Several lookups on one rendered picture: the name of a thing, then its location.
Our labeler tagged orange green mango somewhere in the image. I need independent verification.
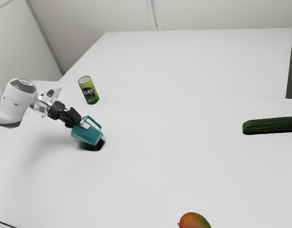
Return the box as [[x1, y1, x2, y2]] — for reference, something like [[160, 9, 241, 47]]
[[177, 212, 212, 228]]

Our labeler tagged dark green cucumber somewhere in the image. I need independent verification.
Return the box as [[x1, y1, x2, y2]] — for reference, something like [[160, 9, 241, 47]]
[[242, 116, 292, 133]]

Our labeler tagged teal faceted mug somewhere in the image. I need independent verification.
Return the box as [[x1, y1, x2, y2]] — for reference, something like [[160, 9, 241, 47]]
[[70, 115, 106, 146]]

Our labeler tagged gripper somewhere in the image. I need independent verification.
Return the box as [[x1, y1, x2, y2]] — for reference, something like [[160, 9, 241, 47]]
[[47, 101, 90, 130]]

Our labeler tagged green drink can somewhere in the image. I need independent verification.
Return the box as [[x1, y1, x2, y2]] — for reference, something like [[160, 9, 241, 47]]
[[78, 76, 99, 105]]

